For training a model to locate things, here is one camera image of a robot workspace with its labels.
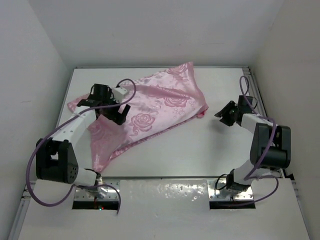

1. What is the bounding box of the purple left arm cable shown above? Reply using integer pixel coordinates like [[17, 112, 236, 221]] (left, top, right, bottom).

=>
[[26, 78, 137, 216]]

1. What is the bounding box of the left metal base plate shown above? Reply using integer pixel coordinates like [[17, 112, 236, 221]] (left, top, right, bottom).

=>
[[74, 181, 120, 202]]

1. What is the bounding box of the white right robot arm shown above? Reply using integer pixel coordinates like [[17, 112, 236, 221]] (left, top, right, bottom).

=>
[[215, 95, 291, 193]]

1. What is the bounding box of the aluminium frame rail right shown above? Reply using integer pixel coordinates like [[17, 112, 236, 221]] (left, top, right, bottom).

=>
[[242, 66, 286, 179]]

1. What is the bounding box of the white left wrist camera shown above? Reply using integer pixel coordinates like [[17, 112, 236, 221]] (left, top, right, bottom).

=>
[[112, 86, 129, 103]]

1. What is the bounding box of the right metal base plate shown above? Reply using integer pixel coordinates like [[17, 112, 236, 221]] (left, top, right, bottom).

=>
[[207, 178, 254, 202]]

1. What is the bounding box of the pink satin pillowcase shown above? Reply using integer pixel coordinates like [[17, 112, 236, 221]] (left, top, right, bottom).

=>
[[66, 61, 210, 173]]

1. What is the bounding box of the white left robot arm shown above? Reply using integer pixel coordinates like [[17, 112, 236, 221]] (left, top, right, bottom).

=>
[[35, 83, 131, 187]]

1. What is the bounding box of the white foam front board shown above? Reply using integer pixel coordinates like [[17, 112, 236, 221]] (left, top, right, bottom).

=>
[[19, 179, 309, 240]]

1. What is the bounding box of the metal base plate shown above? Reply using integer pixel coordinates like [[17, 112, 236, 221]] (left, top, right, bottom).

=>
[[74, 181, 120, 202], [207, 178, 254, 202]]

